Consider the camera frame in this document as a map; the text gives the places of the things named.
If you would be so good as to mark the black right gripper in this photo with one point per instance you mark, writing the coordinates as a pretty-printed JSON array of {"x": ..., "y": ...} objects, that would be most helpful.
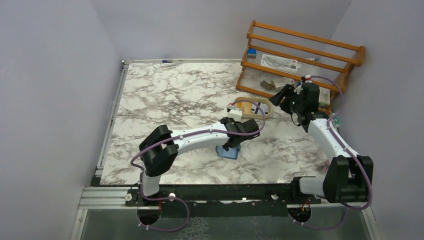
[{"x": 286, "y": 91}]

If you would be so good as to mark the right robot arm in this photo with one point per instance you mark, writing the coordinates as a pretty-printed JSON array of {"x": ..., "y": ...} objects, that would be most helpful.
[{"x": 349, "y": 175}]

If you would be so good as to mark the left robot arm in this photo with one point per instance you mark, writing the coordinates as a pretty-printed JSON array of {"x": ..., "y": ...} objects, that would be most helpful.
[{"x": 159, "y": 150}]

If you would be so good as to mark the grey card upper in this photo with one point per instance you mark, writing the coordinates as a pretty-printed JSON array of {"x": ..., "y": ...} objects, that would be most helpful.
[{"x": 260, "y": 108}]

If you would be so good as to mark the gold card with stripe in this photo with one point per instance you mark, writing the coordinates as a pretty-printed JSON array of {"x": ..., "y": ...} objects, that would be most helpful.
[{"x": 247, "y": 108}]

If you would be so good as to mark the cream oval tray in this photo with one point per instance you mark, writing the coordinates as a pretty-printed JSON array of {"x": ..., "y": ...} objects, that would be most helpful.
[{"x": 254, "y": 100}]

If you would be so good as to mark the olive tape dispenser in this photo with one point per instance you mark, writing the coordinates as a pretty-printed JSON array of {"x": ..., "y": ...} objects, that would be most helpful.
[{"x": 267, "y": 86}]

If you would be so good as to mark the grey stapler box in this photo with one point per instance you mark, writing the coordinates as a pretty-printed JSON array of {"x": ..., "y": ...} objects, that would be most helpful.
[{"x": 281, "y": 82}]

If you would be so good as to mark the white printed flat package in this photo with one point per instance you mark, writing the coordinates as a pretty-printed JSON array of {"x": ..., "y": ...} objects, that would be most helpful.
[{"x": 280, "y": 63}]

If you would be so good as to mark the orange wooden shelf rack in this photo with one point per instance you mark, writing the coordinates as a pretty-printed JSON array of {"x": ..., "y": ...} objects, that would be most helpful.
[{"x": 293, "y": 51}]

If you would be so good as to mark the green white small box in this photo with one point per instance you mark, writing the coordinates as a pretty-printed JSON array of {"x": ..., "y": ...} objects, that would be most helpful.
[{"x": 324, "y": 99}]

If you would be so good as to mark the blue grey eraser block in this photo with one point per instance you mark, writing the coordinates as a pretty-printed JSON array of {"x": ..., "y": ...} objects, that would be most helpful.
[{"x": 251, "y": 53}]

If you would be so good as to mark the green white tube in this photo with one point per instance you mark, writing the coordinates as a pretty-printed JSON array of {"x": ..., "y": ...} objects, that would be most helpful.
[{"x": 335, "y": 120}]

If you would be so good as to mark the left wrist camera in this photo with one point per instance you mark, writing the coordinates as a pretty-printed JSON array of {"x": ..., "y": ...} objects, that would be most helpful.
[{"x": 234, "y": 112}]

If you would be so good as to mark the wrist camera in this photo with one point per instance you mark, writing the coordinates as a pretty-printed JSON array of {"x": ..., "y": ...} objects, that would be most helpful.
[
  {"x": 306, "y": 79},
  {"x": 234, "y": 112}
]

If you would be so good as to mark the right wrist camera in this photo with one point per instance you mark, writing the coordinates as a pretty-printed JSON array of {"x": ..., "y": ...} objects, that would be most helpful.
[{"x": 306, "y": 79}]

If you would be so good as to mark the aluminium frame rail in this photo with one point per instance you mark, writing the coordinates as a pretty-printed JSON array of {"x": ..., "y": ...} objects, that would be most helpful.
[{"x": 223, "y": 199}]

